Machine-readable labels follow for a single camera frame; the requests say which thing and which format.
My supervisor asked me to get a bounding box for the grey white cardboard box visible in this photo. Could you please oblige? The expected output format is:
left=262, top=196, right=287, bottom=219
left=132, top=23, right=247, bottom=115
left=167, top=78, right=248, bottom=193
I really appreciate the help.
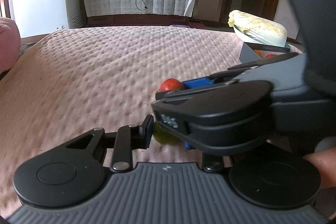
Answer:
left=239, top=42, right=291, bottom=63

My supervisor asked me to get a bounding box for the dark wooden tv cabinet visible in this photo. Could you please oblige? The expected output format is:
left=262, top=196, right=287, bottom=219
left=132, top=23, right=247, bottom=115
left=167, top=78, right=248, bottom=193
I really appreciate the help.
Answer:
left=85, top=14, right=224, bottom=29

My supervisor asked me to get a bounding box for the white lace cabinet cloth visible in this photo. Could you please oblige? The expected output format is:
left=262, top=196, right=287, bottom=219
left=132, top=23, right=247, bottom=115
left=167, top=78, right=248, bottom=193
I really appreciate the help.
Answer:
left=84, top=0, right=196, bottom=18

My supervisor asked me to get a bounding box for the person's right hand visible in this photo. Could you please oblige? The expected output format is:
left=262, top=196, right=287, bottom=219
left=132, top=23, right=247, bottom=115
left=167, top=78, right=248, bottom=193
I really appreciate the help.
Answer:
left=304, top=147, right=336, bottom=188

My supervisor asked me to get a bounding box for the purple plastic object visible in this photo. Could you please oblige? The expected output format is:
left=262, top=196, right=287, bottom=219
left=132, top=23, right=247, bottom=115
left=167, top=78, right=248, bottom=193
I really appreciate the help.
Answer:
left=169, top=24, right=190, bottom=28

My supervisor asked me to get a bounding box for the large orange mandarin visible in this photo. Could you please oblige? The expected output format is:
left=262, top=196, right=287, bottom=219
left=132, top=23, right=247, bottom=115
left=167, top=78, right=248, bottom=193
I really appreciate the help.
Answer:
left=253, top=50, right=262, bottom=58

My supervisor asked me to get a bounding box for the green lime fruit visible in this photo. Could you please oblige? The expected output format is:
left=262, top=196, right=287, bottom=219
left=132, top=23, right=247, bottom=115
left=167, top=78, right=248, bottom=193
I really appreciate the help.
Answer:
left=153, top=122, right=180, bottom=145

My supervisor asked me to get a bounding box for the napa cabbage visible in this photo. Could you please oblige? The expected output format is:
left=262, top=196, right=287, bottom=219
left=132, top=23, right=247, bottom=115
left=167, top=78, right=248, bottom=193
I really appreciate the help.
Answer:
left=228, top=10, right=287, bottom=47

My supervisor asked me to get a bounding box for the pink plush toy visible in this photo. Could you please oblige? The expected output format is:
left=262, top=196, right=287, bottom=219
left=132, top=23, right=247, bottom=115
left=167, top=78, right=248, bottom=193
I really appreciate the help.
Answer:
left=0, top=17, right=21, bottom=73

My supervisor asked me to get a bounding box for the red apple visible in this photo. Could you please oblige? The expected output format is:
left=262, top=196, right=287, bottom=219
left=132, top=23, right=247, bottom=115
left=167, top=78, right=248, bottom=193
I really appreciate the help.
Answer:
left=159, top=79, right=185, bottom=92
left=265, top=54, right=277, bottom=59

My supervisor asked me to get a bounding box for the pink quilted table cover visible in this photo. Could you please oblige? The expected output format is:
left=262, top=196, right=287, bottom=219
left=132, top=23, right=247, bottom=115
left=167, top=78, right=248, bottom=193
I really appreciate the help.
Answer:
left=1, top=26, right=243, bottom=217

